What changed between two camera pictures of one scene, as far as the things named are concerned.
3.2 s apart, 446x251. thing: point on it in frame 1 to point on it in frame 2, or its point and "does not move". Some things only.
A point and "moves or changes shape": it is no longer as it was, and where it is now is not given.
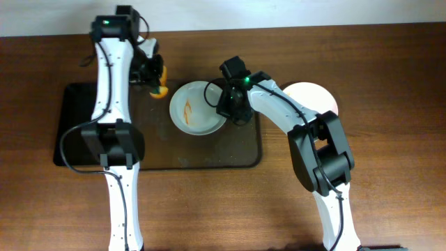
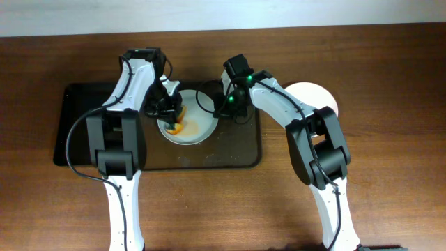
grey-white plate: (193, 108) moves or changes shape
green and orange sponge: (162, 91) moves or changes shape
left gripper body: (153, 77) to (167, 113)
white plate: (313, 97) does not move
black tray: (78, 107) does not move
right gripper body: (229, 107) does not move
